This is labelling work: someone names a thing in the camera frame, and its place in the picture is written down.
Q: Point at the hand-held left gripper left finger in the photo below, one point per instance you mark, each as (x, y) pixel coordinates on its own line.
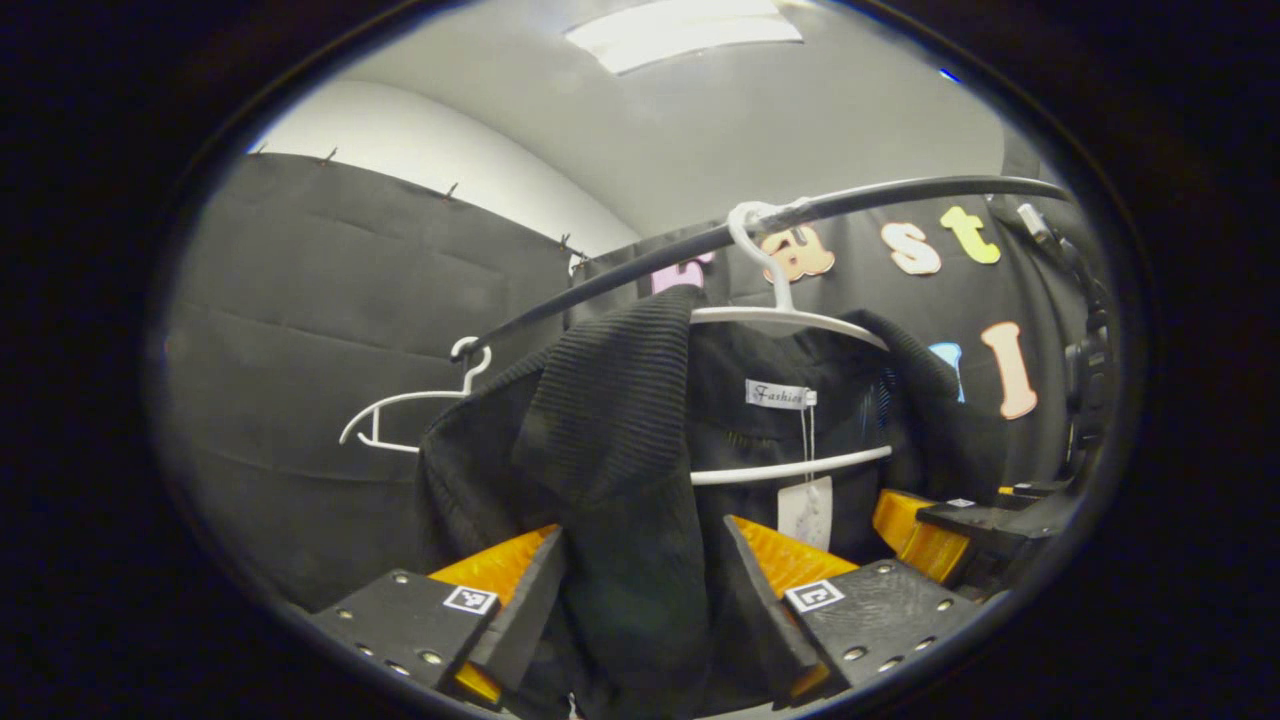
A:
(520, 610)

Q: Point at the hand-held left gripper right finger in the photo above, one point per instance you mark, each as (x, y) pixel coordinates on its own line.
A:
(760, 610)

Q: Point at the black clothes rack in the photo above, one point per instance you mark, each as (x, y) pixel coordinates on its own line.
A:
(900, 193)

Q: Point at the black backdrop cloth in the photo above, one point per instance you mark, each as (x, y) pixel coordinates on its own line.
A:
(300, 350)

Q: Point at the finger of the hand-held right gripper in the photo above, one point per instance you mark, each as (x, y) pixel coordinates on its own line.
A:
(1045, 490)
(925, 535)

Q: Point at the large ceiling light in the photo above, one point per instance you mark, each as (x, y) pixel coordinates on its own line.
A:
(685, 30)

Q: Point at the black knit jacket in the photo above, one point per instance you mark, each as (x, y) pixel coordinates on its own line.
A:
(620, 450)

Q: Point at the white clothes hanger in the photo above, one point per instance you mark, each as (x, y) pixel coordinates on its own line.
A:
(760, 316)
(420, 395)

